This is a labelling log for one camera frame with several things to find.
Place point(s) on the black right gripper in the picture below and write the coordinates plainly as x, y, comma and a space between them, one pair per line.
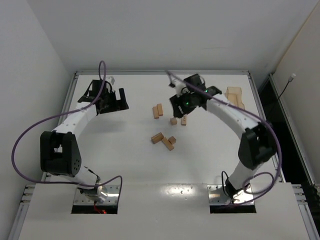
176, 107

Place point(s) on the long wooden block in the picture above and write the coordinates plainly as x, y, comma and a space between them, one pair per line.
160, 109

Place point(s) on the amber transparent plastic bin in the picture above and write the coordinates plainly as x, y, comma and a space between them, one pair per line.
234, 95

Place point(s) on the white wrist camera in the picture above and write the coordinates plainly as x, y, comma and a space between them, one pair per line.
111, 79
180, 89

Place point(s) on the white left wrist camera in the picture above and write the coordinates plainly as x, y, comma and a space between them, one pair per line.
111, 79

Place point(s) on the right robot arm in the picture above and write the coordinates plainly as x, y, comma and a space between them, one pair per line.
258, 142

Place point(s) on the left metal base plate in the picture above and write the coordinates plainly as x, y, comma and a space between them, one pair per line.
105, 195

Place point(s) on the thin wooden plank block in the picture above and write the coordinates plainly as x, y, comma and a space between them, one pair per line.
184, 120

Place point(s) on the small wooden cube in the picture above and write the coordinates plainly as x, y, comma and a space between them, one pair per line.
172, 140

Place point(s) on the wooden block cube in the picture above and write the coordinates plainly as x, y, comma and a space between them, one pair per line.
173, 121

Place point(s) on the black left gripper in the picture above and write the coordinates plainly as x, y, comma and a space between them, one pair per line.
116, 105

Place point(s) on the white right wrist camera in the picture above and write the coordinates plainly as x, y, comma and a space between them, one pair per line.
180, 89

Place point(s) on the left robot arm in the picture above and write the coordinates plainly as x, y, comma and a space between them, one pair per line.
59, 150

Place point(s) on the wide wooden block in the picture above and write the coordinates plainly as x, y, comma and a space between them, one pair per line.
157, 138

